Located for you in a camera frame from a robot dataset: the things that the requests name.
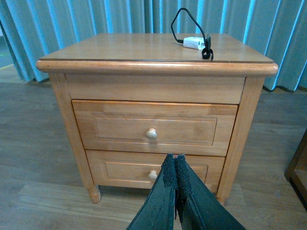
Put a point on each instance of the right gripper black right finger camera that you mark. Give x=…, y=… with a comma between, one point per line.
x=197, y=207

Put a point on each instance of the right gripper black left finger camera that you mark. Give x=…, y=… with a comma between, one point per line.
x=158, y=211

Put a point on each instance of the wooden drawer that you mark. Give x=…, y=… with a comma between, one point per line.
x=139, y=170
x=182, y=128

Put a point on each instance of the dark wooden furniture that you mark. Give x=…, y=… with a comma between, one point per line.
x=296, y=172

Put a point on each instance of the wooden nightstand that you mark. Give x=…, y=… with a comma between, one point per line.
x=154, y=68

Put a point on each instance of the white charger adapter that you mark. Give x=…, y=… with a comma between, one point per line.
x=197, y=43

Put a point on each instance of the grey pleated curtain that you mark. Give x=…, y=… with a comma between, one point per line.
x=276, y=28

